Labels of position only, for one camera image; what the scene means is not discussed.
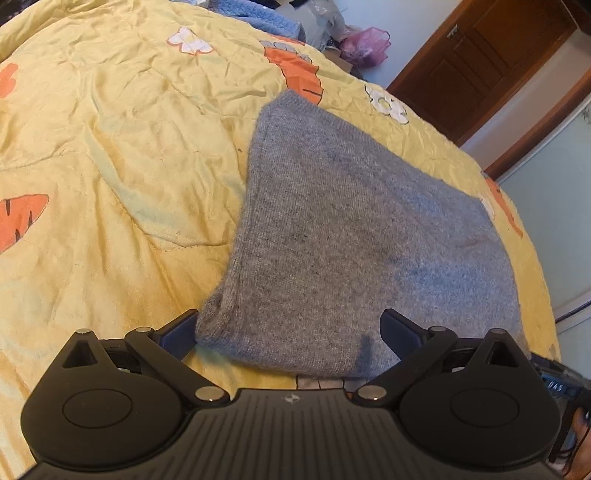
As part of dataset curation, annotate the person's right hand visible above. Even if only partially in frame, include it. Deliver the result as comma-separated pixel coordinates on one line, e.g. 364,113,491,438
564,408,591,480

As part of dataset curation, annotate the brown wooden door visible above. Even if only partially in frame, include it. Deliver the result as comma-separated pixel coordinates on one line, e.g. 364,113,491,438
388,0,577,146

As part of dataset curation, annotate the yellow carrot print quilt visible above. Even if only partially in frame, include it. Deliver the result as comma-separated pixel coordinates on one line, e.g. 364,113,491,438
1,1,560,479

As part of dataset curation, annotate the frosted glass wardrobe door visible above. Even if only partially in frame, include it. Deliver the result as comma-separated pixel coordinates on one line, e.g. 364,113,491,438
496,94,591,354

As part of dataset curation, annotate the grey clutter pile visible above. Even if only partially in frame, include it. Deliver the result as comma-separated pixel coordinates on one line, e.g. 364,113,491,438
276,0,349,51

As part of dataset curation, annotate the grey knitted sweater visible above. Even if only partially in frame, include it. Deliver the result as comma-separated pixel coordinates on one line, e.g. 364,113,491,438
195,91,526,378

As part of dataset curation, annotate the blue knitted blanket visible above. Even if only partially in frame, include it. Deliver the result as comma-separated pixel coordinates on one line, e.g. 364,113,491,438
180,0,305,42

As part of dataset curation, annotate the pink plastic bag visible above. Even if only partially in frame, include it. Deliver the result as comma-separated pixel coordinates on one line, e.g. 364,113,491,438
339,27,392,69

